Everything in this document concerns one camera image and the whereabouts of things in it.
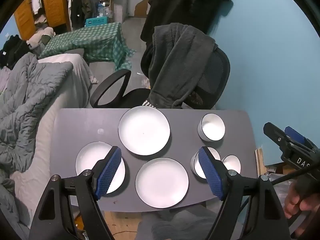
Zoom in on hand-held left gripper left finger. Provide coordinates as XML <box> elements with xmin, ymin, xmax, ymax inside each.
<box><xmin>28</xmin><ymin>146</ymin><xmax>122</xmax><ymax>240</ymax></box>

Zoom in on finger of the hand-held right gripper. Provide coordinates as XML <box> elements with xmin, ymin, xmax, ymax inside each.
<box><xmin>263</xmin><ymin>122</ymin><xmax>292</xmax><ymax>153</ymax></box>
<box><xmin>284</xmin><ymin>126</ymin><xmax>318</xmax><ymax>153</ymax></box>

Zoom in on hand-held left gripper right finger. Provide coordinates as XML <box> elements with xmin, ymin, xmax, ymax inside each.
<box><xmin>198</xmin><ymin>146</ymin><xmax>292</xmax><ymax>240</ymax></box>

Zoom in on white plate black rim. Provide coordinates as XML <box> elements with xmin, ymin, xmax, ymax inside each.
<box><xmin>135</xmin><ymin>157</ymin><xmax>189</xmax><ymax>209</ymax></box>
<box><xmin>75</xmin><ymin>141</ymin><xmax>126</xmax><ymax>194</ymax></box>
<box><xmin>118</xmin><ymin>106</ymin><xmax>171</xmax><ymax>155</ymax></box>

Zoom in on small white bowl black rim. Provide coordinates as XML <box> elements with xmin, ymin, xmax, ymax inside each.
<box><xmin>221</xmin><ymin>155</ymin><xmax>242</xmax><ymax>175</ymax></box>

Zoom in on large white bowl black rim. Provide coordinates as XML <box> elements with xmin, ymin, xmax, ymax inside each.
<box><xmin>197</xmin><ymin>113</ymin><xmax>226</xmax><ymax>142</ymax></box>

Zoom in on person's right hand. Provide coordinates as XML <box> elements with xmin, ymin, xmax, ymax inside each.
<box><xmin>284</xmin><ymin>181</ymin><xmax>312</xmax><ymax>219</ymax></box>

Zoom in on person's grey trousers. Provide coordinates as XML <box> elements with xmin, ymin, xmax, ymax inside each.
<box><xmin>137</xmin><ymin>204</ymin><xmax>244</xmax><ymax>240</ymax></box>

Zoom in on black mesh office chair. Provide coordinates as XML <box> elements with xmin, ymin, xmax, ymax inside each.
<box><xmin>89</xmin><ymin>44</ymin><xmax>231</xmax><ymax>110</ymax></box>

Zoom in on white bed sheet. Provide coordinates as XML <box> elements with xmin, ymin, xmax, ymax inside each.
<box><xmin>9</xmin><ymin>53</ymin><xmax>99</xmax><ymax>232</ymax></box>

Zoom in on grey quilt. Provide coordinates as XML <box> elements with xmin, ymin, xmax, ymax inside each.
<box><xmin>0</xmin><ymin>53</ymin><xmax>74</xmax><ymax>173</ymax></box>

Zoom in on grey fleece robe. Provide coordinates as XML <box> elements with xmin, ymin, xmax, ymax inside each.
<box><xmin>149</xmin><ymin>22</ymin><xmax>218</xmax><ymax>110</ymax></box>

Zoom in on green checked tablecloth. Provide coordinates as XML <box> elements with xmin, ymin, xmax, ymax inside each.
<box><xmin>39</xmin><ymin>22</ymin><xmax>137</xmax><ymax>72</ymax></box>

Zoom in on blue plastic crate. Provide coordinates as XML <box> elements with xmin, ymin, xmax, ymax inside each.
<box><xmin>85</xmin><ymin>17</ymin><xmax>110</xmax><ymax>28</ymax></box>

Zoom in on beige cloth bundle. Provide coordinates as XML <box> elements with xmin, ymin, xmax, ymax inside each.
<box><xmin>26</xmin><ymin>27</ymin><xmax>56</xmax><ymax>51</ymax></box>

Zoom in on black clothes pile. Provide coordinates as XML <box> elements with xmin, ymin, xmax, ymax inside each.
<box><xmin>0</xmin><ymin>34</ymin><xmax>32</xmax><ymax>68</ymax></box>

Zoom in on black hanging coat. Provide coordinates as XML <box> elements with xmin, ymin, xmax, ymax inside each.
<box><xmin>140</xmin><ymin>0</ymin><xmax>232</xmax><ymax>43</ymax></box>

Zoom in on dark hanging jackets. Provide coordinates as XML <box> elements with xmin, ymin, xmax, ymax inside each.
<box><xmin>65</xmin><ymin>0</ymin><xmax>101</xmax><ymax>30</ymax></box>

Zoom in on wooden wardrobe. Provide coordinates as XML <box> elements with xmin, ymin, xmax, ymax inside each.
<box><xmin>13</xmin><ymin>0</ymin><xmax>70</xmax><ymax>42</ymax></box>

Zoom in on black cable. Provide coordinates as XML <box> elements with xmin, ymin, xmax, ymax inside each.
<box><xmin>271</xmin><ymin>162</ymin><xmax>320</xmax><ymax>186</ymax></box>

